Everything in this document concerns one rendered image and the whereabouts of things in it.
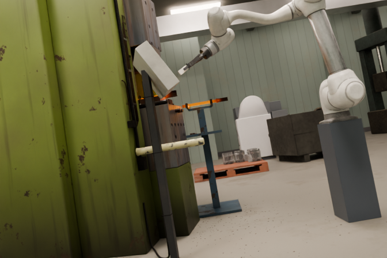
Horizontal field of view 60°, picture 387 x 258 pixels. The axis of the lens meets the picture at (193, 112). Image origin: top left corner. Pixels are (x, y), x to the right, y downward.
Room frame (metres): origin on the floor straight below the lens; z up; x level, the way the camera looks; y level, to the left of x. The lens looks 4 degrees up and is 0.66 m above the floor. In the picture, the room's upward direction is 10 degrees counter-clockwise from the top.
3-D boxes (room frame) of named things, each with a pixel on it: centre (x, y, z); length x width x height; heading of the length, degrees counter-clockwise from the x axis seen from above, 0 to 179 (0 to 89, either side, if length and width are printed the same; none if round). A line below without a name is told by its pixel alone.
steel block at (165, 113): (2.55, 0.40, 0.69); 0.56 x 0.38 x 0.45; 78
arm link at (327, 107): (2.11, -0.90, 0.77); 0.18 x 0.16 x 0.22; 179
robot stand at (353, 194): (2.12, -0.90, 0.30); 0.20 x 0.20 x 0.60; 1
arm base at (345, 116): (2.14, -0.90, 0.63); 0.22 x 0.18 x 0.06; 1
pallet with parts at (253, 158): (5.17, -0.41, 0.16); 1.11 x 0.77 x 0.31; 90
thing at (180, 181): (2.55, 0.40, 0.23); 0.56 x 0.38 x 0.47; 78
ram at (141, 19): (2.54, 0.39, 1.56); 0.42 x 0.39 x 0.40; 78
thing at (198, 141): (2.10, 0.18, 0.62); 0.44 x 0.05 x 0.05; 78
